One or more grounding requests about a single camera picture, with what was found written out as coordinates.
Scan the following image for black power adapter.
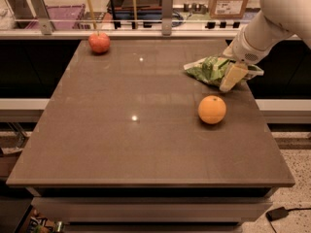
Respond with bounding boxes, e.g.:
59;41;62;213
265;207;289;221

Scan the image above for grey table drawer base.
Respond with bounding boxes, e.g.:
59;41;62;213
32;197;272;232

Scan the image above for green jalapeno chip bag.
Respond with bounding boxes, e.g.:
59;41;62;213
184;56;264;88

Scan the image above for yellow vertical pole left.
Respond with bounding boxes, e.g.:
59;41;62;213
86;0;97;30

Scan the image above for metal railing bracket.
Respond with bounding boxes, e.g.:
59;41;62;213
30;0;54;35
161;0;173;36

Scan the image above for purple plastic crate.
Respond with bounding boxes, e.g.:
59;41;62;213
25;3;87;30

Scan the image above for metal railing bracket left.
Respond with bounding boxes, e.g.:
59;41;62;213
30;0;54;35

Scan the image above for yellow vertical pole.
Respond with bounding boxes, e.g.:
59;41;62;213
132;0;138;29
86;0;97;30

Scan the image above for metal railing bracket middle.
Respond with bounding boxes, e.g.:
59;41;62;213
161;0;173;36

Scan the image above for yellow vertical pole right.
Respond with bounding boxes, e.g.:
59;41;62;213
132;0;138;29

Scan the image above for red apple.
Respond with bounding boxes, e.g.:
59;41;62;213
88;33;110;53

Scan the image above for orange fruit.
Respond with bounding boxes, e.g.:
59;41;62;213
198;95;226;124

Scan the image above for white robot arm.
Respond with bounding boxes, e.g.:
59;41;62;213
220;0;311;92

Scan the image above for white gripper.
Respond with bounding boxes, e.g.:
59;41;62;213
220;25;275;92

